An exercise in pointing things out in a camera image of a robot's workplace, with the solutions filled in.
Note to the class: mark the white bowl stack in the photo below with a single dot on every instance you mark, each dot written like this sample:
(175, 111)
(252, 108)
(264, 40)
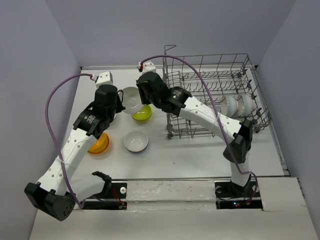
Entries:
(114, 119)

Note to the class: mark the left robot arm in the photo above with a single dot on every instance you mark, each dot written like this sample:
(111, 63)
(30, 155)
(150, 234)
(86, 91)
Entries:
(52, 193)

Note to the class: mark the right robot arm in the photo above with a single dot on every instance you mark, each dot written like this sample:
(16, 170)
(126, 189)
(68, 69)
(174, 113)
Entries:
(181, 103)

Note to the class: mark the green bowl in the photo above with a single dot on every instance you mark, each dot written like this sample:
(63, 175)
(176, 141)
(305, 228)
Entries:
(143, 115)

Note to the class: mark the white bowl red rim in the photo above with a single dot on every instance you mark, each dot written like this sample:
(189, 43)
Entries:
(136, 141)

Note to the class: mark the orange bowl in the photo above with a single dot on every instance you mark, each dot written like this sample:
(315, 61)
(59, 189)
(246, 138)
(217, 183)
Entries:
(100, 146)

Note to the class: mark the grey wire dish rack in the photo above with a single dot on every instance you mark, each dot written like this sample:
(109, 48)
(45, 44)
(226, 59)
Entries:
(209, 77)

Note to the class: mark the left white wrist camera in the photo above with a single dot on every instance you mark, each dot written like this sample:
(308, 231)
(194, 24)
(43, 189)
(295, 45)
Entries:
(103, 78)

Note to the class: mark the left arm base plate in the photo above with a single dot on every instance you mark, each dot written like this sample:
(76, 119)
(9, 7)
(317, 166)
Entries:
(114, 198)

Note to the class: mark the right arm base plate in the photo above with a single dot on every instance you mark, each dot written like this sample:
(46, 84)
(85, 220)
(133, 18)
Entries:
(230, 196)

